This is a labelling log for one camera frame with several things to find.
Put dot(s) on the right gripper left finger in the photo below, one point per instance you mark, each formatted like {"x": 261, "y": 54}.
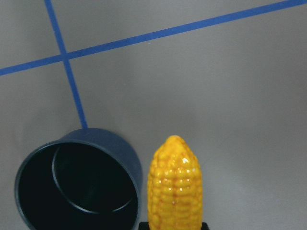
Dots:
{"x": 143, "y": 226}

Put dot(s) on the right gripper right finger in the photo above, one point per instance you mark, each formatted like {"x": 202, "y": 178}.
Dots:
{"x": 204, "y": 226}

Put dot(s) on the yellow plastic corn cob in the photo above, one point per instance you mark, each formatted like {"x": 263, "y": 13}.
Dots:
{"x": 174, "y": 188}

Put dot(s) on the dark blue saucepan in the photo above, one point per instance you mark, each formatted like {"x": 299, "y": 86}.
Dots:
{"x": 90, "y": 179}

